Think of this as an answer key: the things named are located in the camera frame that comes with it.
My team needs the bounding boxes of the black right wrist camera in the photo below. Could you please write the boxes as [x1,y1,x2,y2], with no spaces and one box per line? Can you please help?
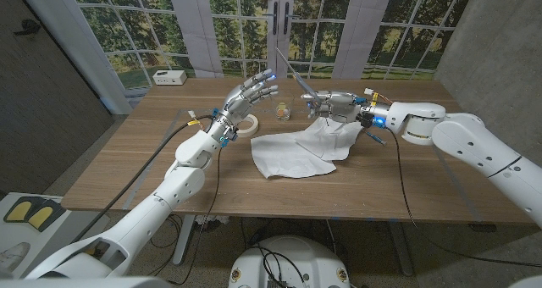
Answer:
[357,112,376,129]

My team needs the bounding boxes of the white floor platform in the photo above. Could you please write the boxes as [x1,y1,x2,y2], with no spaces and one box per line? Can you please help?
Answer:
[0,191,107,276]

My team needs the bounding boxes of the white masking tape roll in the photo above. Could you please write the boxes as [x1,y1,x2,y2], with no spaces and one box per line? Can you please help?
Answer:
[237,113,260,138]

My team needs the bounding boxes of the white socket box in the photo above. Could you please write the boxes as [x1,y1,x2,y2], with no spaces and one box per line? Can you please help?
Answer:
[152,69,188,86]

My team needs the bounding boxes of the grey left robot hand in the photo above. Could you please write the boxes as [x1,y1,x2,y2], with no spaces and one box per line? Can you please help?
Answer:
[209,69,279,143]

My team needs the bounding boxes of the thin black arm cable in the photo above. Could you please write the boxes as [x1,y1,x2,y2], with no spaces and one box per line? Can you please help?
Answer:
[167,146,224,285]
[385,127,542,268]

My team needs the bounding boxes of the grey table leg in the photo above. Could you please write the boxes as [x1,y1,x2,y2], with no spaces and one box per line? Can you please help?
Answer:
[388,220,415,277]

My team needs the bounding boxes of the white table leg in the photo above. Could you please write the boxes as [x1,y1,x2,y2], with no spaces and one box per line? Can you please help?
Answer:
[172,214,196,267]

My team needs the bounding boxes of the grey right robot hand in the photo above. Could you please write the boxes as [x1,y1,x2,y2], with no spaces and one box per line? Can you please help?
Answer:
[300,90,391,127]

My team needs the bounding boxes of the black torso cable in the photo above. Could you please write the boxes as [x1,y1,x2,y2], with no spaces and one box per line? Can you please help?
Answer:
[257,245,307,288]

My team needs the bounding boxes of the crumpled white rag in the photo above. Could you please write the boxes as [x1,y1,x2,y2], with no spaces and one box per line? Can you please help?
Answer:
[196,214,230,232]

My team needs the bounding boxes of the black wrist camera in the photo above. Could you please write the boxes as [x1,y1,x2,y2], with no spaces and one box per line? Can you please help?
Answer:
[357,112,376,129]
[219,126,240,148]

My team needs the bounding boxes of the scissors with yellow handles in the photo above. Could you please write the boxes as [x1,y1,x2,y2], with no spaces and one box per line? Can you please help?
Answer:
[275,47,324,106]

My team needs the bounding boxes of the large white paper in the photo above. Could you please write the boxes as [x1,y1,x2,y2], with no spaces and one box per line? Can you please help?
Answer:
[250,129,338,180]

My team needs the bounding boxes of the blue-handled tool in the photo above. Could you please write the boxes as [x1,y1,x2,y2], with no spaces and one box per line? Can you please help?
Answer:
[364,130,387,147]

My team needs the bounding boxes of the printed window backdrop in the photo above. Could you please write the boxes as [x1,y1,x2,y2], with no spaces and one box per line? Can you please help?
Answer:
[67,0,478,90]

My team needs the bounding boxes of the dark wooden door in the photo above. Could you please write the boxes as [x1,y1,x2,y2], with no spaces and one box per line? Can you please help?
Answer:
[0,0,115,196]

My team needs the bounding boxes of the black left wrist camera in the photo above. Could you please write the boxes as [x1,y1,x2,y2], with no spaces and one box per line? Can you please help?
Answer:
[219,126,240,148]

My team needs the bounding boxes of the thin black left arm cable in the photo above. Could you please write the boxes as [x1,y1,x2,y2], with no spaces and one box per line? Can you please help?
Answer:
[167,146,224,285]

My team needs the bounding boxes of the white shoe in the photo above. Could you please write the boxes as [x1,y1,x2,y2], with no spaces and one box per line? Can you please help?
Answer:
[0,241,31,271]

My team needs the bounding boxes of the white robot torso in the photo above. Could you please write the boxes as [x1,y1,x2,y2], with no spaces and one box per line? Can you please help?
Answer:
[228,235,351,288]

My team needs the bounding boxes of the black pedal with yellow pads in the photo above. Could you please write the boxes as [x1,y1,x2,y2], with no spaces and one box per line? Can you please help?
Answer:
[3,197,67,234]

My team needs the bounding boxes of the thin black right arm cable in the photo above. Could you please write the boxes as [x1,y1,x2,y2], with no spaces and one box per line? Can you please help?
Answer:
[385,127,542,268]

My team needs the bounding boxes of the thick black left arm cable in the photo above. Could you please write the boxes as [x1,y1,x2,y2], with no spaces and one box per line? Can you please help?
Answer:
[71,114,215,243]

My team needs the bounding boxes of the clear drinking glass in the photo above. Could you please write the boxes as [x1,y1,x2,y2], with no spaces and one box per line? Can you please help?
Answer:
[270,93,296,122]

